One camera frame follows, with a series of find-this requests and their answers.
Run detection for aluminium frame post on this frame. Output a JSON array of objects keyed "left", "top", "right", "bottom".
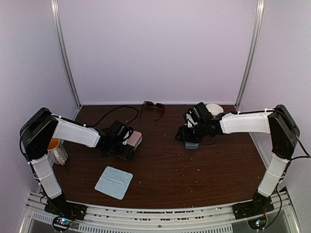
[
  {"left": 51, "top": 0, "right": 82, "bottom": 109},
  {"left": 235, "top": 0, "right": 265, "bottom": 110}
]

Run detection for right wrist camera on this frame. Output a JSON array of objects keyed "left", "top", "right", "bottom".
[{"left": 186, "top": 113, "right": 197, "bottom": 128}]

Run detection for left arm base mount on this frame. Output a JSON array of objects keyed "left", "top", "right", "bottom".
[{"left": 44, "top": 203, "right": 87, "bottom": 232}]

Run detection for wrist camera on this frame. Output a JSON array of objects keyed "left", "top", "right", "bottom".
[
  {"left": 122, "top": 127, "right": 134, "bottom": 145},
  {"left": 186, "top": 113, "right": 197, "bottom": 128}
]

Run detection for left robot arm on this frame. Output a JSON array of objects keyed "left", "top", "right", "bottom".
[{"left": 19, "top": 107, "right": 142, "bottom": 216}]

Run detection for patterned mug orange inside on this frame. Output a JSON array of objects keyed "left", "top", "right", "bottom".
[{"left": 48, "top": 139, "right": 68, "bottom": 166}]

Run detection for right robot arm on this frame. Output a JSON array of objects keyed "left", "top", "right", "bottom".
[{"left": 175, "top": 102, "right": 300, "bottom": 215}]

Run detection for left light blue cloth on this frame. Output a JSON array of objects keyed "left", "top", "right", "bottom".
[{"left": 94, "top": 166, "right": 133, "bottom": 200}]

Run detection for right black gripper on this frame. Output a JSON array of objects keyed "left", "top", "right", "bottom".
[{"left": 176, "top": 122, "right": 207, "bottom": 143}]

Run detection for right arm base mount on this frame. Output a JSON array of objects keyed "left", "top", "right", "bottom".
[{"left": 232, "top": 201, "right": 274, "bottom": 231}]

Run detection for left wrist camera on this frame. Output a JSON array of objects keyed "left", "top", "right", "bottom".
[{"left": 122, "top": 127, "right": 134, "bottom": 145}]

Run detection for aluminium front rail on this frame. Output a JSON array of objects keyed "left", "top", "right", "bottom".
[{"left": 19, "top": 191, "right": 303, "bottom": 233}]

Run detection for left aluminium frame post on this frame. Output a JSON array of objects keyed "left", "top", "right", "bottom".
[{"left": 51, "top": 0, "right": 82, "bottom": 109}]

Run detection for right aluminium frame post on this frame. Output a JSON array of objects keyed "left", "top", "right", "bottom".
[{"left": 235, "top": 0, "right": 265, "bottom": 110}]

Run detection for dark sunglasses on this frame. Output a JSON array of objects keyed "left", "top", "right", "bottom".
[{"left": 139, "top": 100, "right": 166, "bottom": 122}]

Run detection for pink glasses case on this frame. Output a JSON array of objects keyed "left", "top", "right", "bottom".
[{"left": 127, "top": 131, "right": 142, "bottom": 149}]

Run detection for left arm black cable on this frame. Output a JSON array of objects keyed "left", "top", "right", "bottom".
[{"left": 18, "top": 105, "right": 139, "bottom": 161}]

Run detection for grey-blue glasses case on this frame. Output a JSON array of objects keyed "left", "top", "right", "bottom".
[{"left": 184, "top": 141, "right": 199, "bottom": 150}]

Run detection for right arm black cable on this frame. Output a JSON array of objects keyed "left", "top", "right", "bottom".
[{"left": 267, "top": 109, "right": 311, "bottom": 219}]

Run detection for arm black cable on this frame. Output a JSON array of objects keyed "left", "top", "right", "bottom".
[
  {"left": 267, "top": 109, "right": 311, "bottom": 219},
  {"left": 18, "top": 105, "right": 139, "bottom": 161}
]

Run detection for white ceramic bowl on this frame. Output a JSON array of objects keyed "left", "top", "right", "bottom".
[{"left": 206, "top": 103, "right": 224, "bottom": 116}]

